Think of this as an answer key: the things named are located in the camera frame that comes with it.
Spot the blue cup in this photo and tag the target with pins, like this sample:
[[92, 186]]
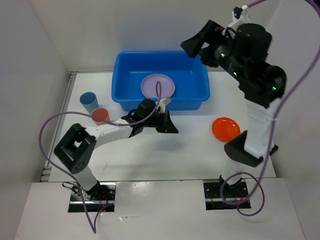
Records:
[[89, 101]]

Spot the purple plate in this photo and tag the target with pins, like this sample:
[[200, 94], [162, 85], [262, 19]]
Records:
[[157, 84]]

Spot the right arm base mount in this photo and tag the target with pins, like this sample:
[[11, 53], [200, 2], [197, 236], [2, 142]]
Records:
[[213, 200]]

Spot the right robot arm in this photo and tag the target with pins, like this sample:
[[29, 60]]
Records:
[[263, 86]]

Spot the salmon pink cup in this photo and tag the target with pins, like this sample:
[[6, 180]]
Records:
[[100, 116]]

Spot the blue plastic bin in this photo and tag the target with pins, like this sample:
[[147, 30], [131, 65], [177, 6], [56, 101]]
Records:
[[190, 77]]

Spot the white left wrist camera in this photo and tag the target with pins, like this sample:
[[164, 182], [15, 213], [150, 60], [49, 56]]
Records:
[[162, 103]]

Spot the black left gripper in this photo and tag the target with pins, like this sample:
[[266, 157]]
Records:
[[167, 126]]

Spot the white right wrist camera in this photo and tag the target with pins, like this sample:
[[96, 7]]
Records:
[[240, 16]]

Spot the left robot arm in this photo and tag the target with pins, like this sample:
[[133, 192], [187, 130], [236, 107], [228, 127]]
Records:
[[77, 145]]

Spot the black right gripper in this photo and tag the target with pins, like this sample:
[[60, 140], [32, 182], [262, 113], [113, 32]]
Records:
[[211, 30]]

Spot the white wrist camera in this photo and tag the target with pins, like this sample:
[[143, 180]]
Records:
[[162, 103], [240, 16]]

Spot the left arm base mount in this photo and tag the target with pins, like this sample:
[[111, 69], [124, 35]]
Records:
[[94, 202]]

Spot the orange plate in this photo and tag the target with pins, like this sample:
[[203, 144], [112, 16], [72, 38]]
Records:
[[225, 129]]

